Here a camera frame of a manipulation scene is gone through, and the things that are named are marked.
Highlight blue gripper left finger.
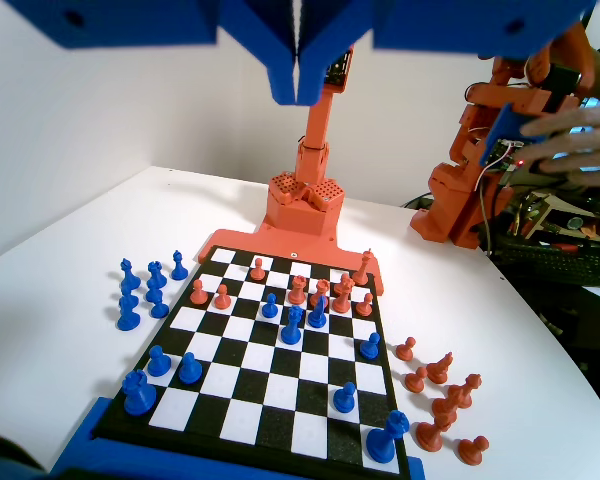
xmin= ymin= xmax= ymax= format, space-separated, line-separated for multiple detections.
xmin=218 ymin=0 xmax=299 ymax=106

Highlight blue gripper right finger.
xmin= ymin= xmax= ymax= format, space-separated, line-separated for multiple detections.
xmin=299 ymin=0 xmax=381 ymax=106

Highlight blue circuit board holder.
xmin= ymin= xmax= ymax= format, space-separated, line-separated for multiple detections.
xmin=477 ymin=103 xmax=525 ymax=169

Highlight orange chess king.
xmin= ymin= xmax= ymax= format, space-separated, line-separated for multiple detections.
xmin=350 ymin=246 xmax=375 ymax=287

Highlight blue chess rook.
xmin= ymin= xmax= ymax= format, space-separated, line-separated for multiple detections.
xmin=146 ymin=259 xmax=167 ymax=291
xmin=122 ymin=369 xmax=158 ymax=415

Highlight orange chess queen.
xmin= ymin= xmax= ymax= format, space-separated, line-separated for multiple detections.
xmin=331 ymin=272 xmax=356 ymax=314

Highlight black white chess board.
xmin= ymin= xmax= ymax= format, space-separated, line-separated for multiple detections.
xmin=95 ymin=243 xmax=412 ymax=476

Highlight person's hand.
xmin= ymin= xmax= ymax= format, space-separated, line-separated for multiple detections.
xmin=519 ymin=102 xmax=600 ymax=189

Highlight black keyboard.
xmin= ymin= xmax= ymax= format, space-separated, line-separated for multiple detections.
xmin=494 ymin=238 xmax=600 ymax=290

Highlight black camera board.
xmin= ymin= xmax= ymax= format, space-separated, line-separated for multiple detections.
xmin=324 ymin=47 xmax=356 ymax=94

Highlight orange camera stand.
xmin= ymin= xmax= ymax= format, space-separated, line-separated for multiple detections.
xmin=197 ymin=47 xmax=385 ymax=297

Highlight blue board mount plate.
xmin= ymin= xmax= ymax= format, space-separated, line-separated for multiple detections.
xmin=49 ymin=397 xmax=427 ymax=480

